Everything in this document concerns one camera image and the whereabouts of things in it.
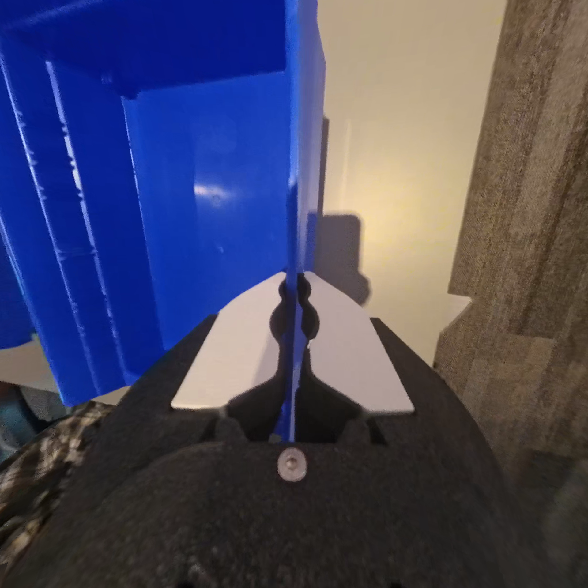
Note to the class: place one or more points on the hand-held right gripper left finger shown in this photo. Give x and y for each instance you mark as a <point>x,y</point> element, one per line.
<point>220,363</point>

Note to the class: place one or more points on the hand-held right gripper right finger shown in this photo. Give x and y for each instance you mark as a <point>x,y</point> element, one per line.
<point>358,363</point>

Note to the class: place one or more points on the blue plastic bin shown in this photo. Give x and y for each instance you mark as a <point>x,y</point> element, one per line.
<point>206,160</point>

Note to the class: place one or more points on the person's plaid shirt torso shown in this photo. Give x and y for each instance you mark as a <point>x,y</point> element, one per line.
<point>36,468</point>

